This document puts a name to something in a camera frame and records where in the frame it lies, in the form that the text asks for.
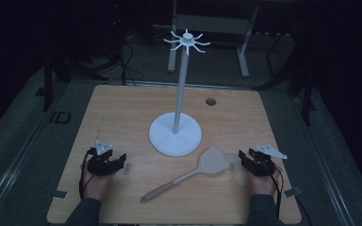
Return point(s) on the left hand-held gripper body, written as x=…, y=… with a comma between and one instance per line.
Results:
x=99, y=165

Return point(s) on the white hook rack stand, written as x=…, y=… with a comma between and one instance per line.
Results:
x=175, y=138

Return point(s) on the black metal stand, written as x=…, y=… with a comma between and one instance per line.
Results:
x=47, y=91
x=308, y=103

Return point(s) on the small metal bracket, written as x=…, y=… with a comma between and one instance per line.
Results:
x=292, y=191

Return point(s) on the beige spatula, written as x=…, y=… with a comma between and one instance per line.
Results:
x=212, y=161

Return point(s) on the person's left hand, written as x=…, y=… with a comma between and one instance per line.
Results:
x=95, y=186

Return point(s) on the grey metal table frame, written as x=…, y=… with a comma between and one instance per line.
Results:
x=213, y=24

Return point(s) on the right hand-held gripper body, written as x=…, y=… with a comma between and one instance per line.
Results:
x=262, y=163

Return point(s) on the person's right hand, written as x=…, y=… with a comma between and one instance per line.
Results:
x=263, y=185

